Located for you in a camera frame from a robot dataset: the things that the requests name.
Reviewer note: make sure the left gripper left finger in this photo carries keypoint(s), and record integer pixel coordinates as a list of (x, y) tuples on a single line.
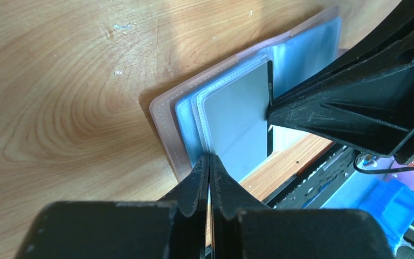
[(171, 227)]

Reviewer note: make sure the pink card holder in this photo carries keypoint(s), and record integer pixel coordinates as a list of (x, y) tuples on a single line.
[(296, 55)]

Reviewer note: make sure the blue plastic bin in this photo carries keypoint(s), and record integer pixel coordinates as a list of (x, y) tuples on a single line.
[(390, 203)]

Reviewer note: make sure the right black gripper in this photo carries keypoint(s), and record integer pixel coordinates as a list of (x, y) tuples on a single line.
[(397, 25)]

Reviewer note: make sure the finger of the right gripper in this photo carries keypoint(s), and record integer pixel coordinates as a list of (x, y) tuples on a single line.
[(364, 99)]

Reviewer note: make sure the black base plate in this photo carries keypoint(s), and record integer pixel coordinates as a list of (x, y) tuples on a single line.
[(315, 183)]

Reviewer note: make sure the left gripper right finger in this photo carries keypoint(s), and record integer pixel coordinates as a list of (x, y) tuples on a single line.
[(244, 227)]

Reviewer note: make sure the grey credit card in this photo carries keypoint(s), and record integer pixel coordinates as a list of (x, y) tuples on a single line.
[(235, 120)]

